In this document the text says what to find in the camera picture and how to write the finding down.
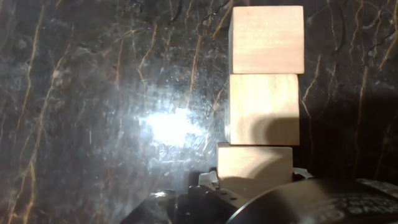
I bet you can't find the light wooden cube block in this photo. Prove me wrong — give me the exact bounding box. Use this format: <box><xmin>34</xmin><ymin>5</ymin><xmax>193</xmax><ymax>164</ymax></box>
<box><xmin>224</xmin><ymin>73</ymin><xmax>301</xmax><ymax>146</ymax></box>
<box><xmin>228</xmin><ymin>5</ymin><xmax>305</xmax><ymax>75</ymax></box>
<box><xmin>216</xmin><ymin>142</ymin><xmax>294</xmax><ymax>200</ymax></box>

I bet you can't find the shiny wrapped fingertip cable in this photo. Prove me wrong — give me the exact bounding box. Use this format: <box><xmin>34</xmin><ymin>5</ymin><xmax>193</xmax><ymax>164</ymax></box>
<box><xmin>356</xmin><ymin>177</ymin><xmax>398</xmax><ymax>198</ymax></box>
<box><xmin>119</xmin><ymin>189</ymin><xmax>178</xmax><ymax>224</ymax></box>

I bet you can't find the dark marble pattern mat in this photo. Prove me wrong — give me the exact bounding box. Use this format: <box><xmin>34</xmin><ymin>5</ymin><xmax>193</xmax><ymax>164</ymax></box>
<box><xmin>0</xmin><ymin>0</ymin><xmax>398</xmax><ymax>224</ymax></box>

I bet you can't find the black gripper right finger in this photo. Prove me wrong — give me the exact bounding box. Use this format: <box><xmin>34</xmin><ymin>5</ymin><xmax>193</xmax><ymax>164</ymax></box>
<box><xmin>292</xmin><ymin>167</ymin><xmax>314</xmax><ymax>181</ymax></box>

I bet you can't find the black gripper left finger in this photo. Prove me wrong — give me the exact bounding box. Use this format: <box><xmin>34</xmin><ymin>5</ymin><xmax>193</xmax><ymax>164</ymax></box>
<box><xmin>175</xmin><ymin>169</ymin><xmax>249</xmax><ymax>224</ymax></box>

